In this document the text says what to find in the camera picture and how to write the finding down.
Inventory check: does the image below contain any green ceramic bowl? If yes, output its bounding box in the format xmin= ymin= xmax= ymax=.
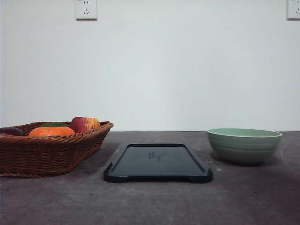
xmin=207 ymin=128 xmax=283 ymax=164

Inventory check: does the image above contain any brown wicker basket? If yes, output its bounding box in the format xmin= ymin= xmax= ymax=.
xmin=0 ymin=117 xmax=113 ymax=178

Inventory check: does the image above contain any dark rectangular tray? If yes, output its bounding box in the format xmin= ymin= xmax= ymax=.
xmin=104 ymin=143 xmax=213 ymax=183

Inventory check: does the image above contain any red yellow apple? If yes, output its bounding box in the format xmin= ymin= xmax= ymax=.
xmin=70 ymin=116 xmax=100 ymax=133

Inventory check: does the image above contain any dark green avocado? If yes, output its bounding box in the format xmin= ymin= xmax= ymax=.
xmin=40 ymin=122 xmax=69 ymax=127

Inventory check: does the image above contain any orange tangerine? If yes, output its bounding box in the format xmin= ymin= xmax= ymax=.
xmin=29 ymin=127 xmax=75 ymax=136

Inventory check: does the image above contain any dark purple eggplant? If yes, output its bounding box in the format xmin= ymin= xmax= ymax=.
xmin=0 ymin=127 xmax=23 ymax=135

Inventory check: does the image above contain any white wall socket left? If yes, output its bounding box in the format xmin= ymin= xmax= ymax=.
xmin=75 ymin=0 xmax=98 ymax=21

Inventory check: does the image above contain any white wall socket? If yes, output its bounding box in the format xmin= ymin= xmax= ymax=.
xmin=287 ymin=0 xmax=300 ymax=22
xmin=75 ymin=0 xmax=98 ymax=21

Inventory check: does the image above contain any white wall socket right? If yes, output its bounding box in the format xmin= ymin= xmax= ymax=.
xmin=287 ymin=0 xmax=300 ymax=22

